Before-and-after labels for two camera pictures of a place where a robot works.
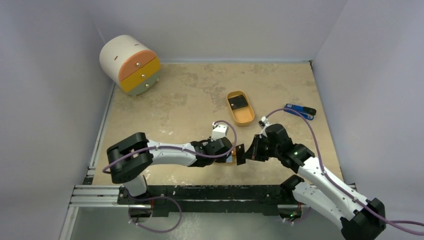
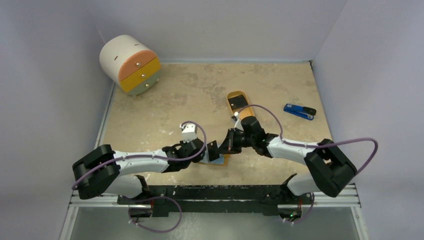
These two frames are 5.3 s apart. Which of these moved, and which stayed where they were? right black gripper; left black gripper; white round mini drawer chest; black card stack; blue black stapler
Moved: left black gripper; right black gripper
Stayed: blue black stapler; white round mini drawer chest; black card stack
